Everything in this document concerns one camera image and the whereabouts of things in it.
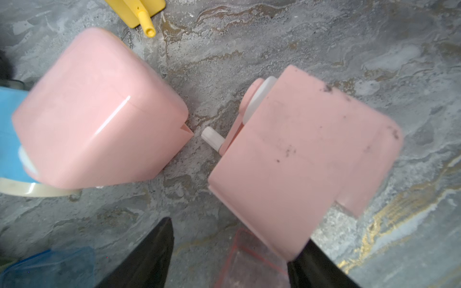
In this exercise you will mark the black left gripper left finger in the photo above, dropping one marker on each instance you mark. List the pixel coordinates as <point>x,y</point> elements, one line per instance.
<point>148,264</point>

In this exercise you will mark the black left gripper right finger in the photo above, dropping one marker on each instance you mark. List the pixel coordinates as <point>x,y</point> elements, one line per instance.
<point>312,268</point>

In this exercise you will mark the pink clear sharpener tray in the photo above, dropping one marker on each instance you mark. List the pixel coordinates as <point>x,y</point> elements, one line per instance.
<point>251,264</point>

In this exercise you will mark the pink pencil sharpener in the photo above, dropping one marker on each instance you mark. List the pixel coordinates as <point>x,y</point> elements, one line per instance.
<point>100,116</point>
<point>298,146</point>

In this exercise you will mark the yellow pencil sharpener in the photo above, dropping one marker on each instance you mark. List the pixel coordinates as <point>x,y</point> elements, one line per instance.
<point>138,13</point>

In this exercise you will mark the blue clear sharpener tray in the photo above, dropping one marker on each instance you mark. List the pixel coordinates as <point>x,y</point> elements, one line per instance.
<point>70,268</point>

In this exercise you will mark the blue pencil sharpener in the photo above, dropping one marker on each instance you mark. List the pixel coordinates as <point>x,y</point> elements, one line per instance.
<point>14,179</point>

